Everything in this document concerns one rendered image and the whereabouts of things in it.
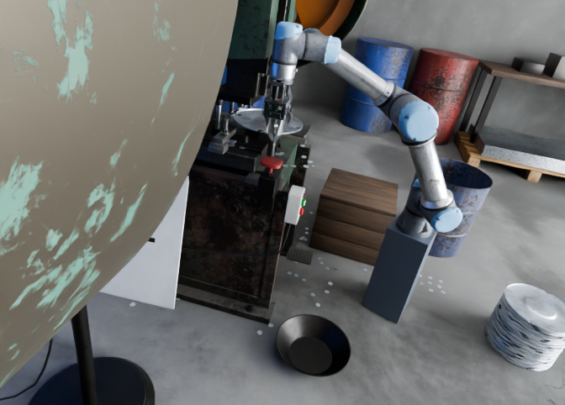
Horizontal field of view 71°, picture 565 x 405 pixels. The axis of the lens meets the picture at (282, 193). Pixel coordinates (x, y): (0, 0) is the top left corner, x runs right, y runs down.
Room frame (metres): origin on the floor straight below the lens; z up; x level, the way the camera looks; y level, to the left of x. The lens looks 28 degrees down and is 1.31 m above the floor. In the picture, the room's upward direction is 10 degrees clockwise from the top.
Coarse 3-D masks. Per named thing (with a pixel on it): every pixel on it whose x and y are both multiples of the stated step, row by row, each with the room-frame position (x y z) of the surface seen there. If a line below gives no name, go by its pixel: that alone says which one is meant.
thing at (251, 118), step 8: (240, 112) 1.63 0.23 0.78; (248, 112) 1.65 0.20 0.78; (256, 112) 1.67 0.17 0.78; (240, 120) 1.53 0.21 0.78; (248, 120) 1.54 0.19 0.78; (256, 120) 1.54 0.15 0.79; (264, 120) 1.56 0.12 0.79; (296, 120) 1.65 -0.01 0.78; (248, 128) 1.45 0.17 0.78; (256, 128) 1.47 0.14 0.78; (264, 128) 1.48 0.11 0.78; (288, 128) 1.53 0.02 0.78; (296, 128) 1.55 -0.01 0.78
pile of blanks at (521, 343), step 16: (496, 320) 1.36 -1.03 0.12; (512, 320) 1.30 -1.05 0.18; (496, 336) 1.32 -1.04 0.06; (512, 336) 1.28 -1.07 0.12; (528, 336) 1.24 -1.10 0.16; (544, 336) 1.22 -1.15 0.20; (560, 336) 1.22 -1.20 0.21; (512, 352) 1.25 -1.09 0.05; (528, 352) 1.23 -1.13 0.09; (544, 352) 1.22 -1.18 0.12; (560, 352) 1.25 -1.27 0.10; (528, 368) 1.23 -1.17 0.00; (544, 368) 1.23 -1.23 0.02
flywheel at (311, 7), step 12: (300, 0) 1.94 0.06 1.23; (312, 0) 1.93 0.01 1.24; (324, 0) 1.92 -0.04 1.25; (336, 0) 1.91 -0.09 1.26; (348, 0) 1.87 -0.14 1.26; (300, 12) 1.94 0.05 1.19; (312, 12) 1.93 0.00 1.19; (324, 12) 1.92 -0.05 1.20; (336, 12) 1.88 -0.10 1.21; (348, 12) 1.87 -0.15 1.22; (312, 24) 1.93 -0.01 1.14; (324, 24) 1.89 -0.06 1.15; (336, 24) 1.88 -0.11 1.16
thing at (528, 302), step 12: (516, 288) 1.47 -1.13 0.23; (528, 288) 1.49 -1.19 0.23; (516, 300) 1.39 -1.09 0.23; (528, 300) 1.39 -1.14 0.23; (540, 300) 1.41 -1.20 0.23; (552, 300) 1.43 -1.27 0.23; (516, 312) 1.30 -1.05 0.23; (528, 312) 1.32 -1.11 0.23; (540, 312) 1.33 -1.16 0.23; (552, 312) 1.34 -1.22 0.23; (564, 312) 1.36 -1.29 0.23; (540, 324) 1.25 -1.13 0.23; (552, 324) 1.27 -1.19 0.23; (564, 324) 1.28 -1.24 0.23
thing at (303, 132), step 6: (306, 126) 1.60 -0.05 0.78; (258, 132) 1.53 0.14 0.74; (300, 132) 1.51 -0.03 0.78; (306, 132) 1.52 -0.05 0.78; (258, 138) 1.53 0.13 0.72; (264, 138) 1.53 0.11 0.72; (270, 144) 1.52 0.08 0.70; (276, 144) 1.54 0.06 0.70; (270, 150) 1.52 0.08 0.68; (276, 150) 1.53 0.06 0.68
